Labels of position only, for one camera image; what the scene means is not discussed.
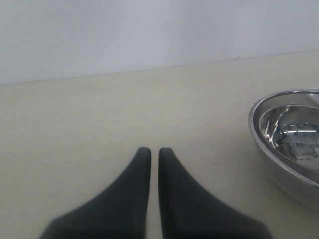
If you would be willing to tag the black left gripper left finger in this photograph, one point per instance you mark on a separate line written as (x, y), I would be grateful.
(118, 212)

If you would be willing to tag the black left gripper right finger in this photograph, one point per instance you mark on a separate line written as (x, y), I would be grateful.
(188, 211)

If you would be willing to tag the small stainless steel bowl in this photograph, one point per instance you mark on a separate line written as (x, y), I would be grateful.
(292, 133)

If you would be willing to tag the steel mesh strainer basket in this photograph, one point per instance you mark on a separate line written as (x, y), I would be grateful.
(295, 184)

